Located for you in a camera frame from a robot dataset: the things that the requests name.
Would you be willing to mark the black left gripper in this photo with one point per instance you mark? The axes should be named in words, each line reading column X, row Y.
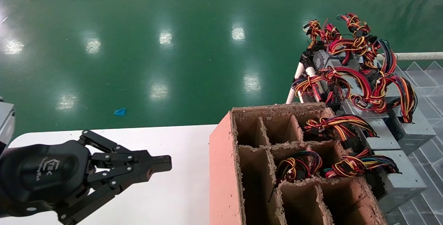
column 41, row 173

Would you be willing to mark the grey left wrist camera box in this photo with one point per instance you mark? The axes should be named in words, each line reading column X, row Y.
column 5, row 121

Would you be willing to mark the cardboard box with dividers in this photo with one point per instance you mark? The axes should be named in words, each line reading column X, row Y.
column 221, row 169

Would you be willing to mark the blue floor scrap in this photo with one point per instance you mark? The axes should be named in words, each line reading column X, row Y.
column 120, row 112

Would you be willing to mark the clear plastic divided tray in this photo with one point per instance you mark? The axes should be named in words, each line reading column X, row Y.
column 422, row 86

